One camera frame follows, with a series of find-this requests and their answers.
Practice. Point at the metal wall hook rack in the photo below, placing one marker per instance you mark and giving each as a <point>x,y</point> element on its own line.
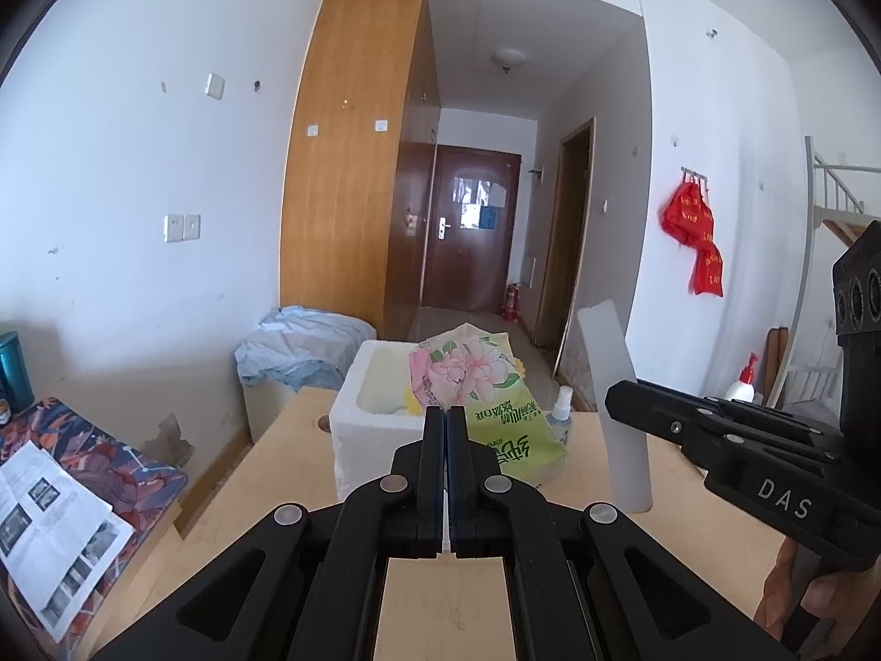
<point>694,173</point>

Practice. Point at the white metal bunk bed frame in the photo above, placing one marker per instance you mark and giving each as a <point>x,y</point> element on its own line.
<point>811,220</point>

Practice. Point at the round ceiling lamp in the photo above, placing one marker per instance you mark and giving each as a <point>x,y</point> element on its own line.
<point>508,58</point>

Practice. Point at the white low cabinet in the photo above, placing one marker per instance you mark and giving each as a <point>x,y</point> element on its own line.
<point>265,410</point>

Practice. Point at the red plastic bag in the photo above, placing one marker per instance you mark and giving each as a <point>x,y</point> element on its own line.
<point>685,217</point>
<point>709,272</point>

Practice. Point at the wooden side door frame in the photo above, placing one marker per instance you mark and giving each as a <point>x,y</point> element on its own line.
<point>581,234</point>

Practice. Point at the light blue bed sheet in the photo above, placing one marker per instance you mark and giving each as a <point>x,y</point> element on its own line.
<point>303,337</point>

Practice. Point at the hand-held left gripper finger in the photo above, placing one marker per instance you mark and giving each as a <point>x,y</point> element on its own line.
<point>455,489</point>
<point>441,489</point>

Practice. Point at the white red pump bottle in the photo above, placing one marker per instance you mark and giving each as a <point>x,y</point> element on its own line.
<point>742,389</point>

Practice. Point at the clear spray bottle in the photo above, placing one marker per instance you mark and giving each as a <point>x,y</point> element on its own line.
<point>561,423</point>

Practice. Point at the patterned purple cloth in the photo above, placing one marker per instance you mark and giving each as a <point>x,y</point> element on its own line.
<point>137,475</point>

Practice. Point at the teal metal canister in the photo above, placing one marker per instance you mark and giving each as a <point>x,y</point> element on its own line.
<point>15,372</point>

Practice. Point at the brown entrance door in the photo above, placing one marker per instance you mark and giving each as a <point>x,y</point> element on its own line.
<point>471,268</point>

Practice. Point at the white foam box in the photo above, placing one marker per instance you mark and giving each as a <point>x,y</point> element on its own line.
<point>365,440</point>

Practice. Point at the printed paper leaflet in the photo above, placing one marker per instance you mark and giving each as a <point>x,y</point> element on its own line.
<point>55,530</point>

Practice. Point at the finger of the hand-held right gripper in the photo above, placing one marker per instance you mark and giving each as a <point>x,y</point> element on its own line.
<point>791,416</point>
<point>654,410</point>

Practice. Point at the posted paper notices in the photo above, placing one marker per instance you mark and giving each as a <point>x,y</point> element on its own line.
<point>478,203</point>

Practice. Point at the red fire extinguisher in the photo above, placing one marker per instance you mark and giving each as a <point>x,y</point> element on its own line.
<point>511,303</point>

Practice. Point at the wooden wardrobe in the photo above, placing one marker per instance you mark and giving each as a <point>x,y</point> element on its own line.
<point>344,220</point>

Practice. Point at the wall-mounted bracket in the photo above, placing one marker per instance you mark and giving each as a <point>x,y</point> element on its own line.
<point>537,174</point>

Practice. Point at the yellow soft item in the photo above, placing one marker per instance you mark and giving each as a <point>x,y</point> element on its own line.
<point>413,403</point>

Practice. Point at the white wall switch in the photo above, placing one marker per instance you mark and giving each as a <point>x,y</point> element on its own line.
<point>215,86</point>

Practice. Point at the person's right hand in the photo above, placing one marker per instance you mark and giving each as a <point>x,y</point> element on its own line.
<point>774,585</point>

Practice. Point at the white double wall socket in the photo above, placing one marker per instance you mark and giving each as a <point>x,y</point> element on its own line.
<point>182,228</point>

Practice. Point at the brown wooden board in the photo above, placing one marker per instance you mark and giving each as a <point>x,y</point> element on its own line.
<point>778,365</point>

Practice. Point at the green floral tissue packet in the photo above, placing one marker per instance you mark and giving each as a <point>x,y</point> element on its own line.
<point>482,372</point>

